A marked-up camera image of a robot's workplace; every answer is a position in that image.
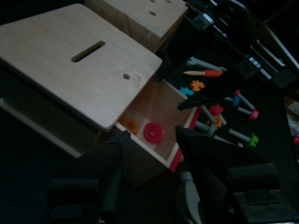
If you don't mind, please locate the grey toy wrench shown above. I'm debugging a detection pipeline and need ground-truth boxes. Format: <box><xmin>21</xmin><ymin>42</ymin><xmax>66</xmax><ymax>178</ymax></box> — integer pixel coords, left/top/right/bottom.
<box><xmin>184</xmin><ymin>56</ymin><xmax>228</xmax><ymax>73</ymax></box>

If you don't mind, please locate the blue toy gear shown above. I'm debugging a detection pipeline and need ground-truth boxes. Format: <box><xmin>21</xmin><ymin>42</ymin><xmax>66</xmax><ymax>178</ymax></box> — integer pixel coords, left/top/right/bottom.
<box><xmin>178</xmin><ymin>87</ymin><xmax>195</xmax><ymax>97</ymax></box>

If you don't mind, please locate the grey toy bolt blue nut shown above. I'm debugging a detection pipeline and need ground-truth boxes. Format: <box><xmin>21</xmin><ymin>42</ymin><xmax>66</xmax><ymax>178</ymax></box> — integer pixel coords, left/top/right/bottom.
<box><xmin>223</xmin><ymin>94</ymin><xmax>255</xmax><ymax>116</ymax></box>

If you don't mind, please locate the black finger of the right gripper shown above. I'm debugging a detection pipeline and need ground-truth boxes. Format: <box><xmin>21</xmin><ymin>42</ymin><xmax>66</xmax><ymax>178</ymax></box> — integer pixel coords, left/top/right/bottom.
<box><xmin>153</xmin><ymin>54</ymin><xmax>173</xmax><ymax>83</ymax></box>
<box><xmin>176</xmin><ymin>92</ymin><xmax>212</xmax><ymax>111</ymax></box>

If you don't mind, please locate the orange toy gear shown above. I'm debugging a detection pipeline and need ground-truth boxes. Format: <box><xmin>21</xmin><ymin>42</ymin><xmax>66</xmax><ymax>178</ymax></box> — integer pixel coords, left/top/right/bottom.
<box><xmin>122</xmin><ymin>118</ymin><xmax>140</xmax><ymax>136</ymax></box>

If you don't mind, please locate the grey toy bolt red nut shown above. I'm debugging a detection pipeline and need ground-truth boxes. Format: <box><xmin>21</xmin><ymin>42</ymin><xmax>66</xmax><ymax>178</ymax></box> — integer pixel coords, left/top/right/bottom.
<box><xmin>232</xmin><ymin>88</ymin><xmax>260</xmax><ymax>123</ymax></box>

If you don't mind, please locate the grey toy bolt green nut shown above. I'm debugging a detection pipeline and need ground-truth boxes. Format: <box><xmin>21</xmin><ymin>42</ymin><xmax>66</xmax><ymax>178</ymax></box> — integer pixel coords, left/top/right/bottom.
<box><xmin>227</xmin><ymin>128</ymin><xmax>260</xmax><ymax>149</ymax></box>

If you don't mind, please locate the wooden drawer red front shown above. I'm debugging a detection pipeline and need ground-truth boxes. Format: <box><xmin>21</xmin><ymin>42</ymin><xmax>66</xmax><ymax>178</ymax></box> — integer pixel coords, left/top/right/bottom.
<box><xmin>114</xmin><ymin>78</ymin><xmax>203</xmax><ymax>187</ymax></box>

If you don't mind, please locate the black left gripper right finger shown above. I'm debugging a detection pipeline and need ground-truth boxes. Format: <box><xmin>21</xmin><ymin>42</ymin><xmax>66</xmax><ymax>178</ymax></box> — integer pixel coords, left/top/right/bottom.
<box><xmin>173</xmin><ymin>125</ymin><xmax>299</xmax><ymax>224</ymax></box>

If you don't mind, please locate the red toy gear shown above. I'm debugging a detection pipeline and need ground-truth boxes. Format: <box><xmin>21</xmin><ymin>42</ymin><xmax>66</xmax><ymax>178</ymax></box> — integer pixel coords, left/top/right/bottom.
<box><xmin>142</xmin><ymin>122</ymin><xmax>164</xmax><ymax>144</ymax></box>

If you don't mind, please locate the grey toy bolt red head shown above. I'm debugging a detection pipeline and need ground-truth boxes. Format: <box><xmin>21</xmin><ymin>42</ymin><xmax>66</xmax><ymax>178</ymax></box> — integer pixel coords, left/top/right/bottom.
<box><xmin>200</xmin><ymin>104</ymin><xmax>228</xmax><ymax>129</ymax></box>

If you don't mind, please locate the yellow-orange toy gear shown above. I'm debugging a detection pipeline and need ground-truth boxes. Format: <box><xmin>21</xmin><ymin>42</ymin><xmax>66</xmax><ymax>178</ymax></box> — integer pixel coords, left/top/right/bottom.
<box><xmin>189</xmin><ymin>80</ymin><xmax>207</xmax><ymax>92</ymax></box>

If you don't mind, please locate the wooden toy screwdriver red handle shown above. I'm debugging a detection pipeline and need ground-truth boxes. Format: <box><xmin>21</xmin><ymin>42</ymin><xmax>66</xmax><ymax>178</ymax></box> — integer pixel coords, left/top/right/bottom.
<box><xmin>181</xmin><ymin>69</ymin><xmax>225</xmax><ymax>79</ymax></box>

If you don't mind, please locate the wooden toy workbench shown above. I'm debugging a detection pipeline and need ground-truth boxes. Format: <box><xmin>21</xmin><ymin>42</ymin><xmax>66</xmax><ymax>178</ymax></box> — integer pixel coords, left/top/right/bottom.
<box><xmin>0</xmin><ymin>0</ymin><xmax>191</xmax><ymax>158</ymax></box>

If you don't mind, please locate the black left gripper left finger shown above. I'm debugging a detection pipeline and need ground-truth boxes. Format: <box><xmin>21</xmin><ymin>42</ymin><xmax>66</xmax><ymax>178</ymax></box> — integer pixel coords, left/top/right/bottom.
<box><xmin>41</xmin><ymin>130</ymin><xmax>133</xmax><ymax>224</ymax></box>

